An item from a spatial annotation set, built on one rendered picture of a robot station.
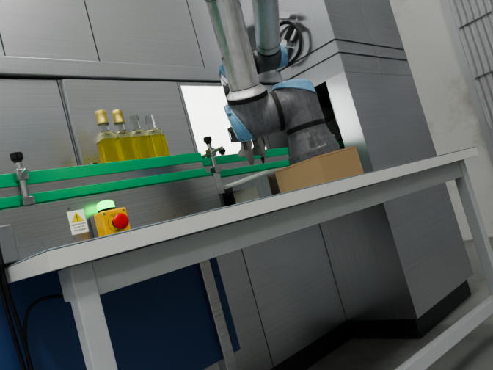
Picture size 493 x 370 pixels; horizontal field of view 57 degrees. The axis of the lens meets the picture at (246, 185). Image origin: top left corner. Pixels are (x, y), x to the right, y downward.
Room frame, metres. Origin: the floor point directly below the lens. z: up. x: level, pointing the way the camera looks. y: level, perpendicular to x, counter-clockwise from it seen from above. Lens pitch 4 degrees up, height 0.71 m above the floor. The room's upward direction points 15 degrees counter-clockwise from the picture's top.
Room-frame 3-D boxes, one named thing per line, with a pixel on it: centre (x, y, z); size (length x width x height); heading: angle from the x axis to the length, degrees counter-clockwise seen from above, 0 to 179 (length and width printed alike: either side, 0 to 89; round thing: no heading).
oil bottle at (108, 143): (1.40, 0.38, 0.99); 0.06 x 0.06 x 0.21; 45
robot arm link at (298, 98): (1.29, -0.20, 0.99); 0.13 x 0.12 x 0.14; 94
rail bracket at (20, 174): (1.05, 0.49, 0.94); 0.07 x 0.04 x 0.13; 45
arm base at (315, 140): (1.30, -0.21, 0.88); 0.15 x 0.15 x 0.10
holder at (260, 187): (1.53, -0.03, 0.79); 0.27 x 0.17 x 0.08; 45
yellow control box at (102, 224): (1.15, 0.36, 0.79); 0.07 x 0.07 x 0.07; 45
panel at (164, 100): (1.79, 0.19, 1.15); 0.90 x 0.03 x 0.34; 135
